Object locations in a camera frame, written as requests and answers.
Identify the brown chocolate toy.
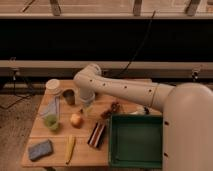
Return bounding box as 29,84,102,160
101,102,120,119

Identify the green plastic cup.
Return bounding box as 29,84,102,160
44,114,59,131

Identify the black cable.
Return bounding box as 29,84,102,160
113,9,157,78

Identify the clear plastic bag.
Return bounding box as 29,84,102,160
39,97,60,118

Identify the green plastic tray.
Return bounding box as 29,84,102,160
108,115,163,169

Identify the wooden table board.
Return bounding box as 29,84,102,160
21,78,162,168

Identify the blue sponge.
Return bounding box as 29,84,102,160
28,140,53,161

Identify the striped dark box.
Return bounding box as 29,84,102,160
87,122,106,148

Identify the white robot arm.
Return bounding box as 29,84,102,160
74,63,213,171

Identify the white black small toy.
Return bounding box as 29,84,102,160
133,106,149,115

